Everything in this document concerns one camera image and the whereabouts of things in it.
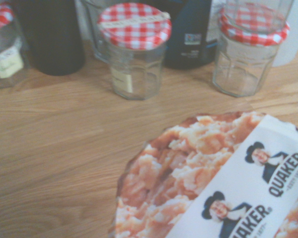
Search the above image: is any Quaker cereal packet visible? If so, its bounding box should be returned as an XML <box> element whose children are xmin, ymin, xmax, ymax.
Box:
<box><xmin>107</xmin><ymin>111</ymin><xmax>298</xmax><ymax>238</ymax></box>

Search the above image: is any black Vega protein tub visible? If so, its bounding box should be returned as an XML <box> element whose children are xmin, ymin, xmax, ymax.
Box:
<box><xmin>161</xmin><ymin>0</ymin><xmax>219</xmax><ymax>70</ymax></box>

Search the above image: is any small clear glass tumbler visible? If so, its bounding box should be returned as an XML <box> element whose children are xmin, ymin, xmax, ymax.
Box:
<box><xmin>80</xmin><ymin>0</ymin><xmax>111</xmax><ymax>63</ymax></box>

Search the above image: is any dark green shaker bottle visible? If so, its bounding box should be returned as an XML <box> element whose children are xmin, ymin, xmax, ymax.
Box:
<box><xmin>13</xmin><ymin>0</ymin><xmax>87</xmax><ymax>77</ymax></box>

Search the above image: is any labelled jar red checked lid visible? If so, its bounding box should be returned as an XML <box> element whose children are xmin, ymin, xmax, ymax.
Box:
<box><xmin>0</xmin><ymin>1</ymin><xmax>31</xmax><ymax>90</ymax></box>

